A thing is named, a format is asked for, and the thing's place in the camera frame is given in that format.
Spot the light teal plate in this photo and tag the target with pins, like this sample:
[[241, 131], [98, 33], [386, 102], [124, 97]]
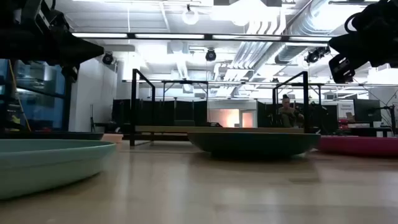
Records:
[[46, 168]]

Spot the magenta plate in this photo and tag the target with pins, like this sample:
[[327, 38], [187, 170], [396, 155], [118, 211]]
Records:
[[360, 146]]

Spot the silver ventilation duct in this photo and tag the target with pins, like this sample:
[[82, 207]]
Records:
[[289, 53]]

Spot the person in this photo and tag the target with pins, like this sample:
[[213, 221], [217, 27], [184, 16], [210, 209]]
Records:
[[287, 116]]

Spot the dark computer monitor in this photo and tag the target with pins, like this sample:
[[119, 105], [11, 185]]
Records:
[[367, 110]]

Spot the blue glass partition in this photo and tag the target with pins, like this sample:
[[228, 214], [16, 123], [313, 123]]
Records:
[[40, 105]]

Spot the black metal table frame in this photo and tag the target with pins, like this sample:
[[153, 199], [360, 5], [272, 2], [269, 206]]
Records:
[[161, 137]]

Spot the white poster sign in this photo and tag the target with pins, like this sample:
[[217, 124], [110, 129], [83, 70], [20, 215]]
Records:
[[346, 109]]

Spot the black plate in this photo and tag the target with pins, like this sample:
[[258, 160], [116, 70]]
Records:
[[49, 136]]

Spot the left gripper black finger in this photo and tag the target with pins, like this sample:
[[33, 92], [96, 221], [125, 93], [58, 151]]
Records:
[[81, 48], [81, 59]]

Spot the red storage bin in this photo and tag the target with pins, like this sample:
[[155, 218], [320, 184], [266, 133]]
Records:
[[343, 123]]

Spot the black ceiling light track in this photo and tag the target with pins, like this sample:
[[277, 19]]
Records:
[[208, 37]]

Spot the black hanging spotlight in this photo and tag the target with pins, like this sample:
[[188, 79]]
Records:
[[314, 56], [107, 58], [210, 55]]

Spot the dark green plate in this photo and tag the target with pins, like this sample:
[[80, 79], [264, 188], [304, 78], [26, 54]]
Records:
[[253, 144]]

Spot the round white pendant lamp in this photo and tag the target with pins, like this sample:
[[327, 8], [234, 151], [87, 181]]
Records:
[[190, 16]]

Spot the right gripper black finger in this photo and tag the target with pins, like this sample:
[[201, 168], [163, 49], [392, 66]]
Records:
[[357, 56], [357, 40]]

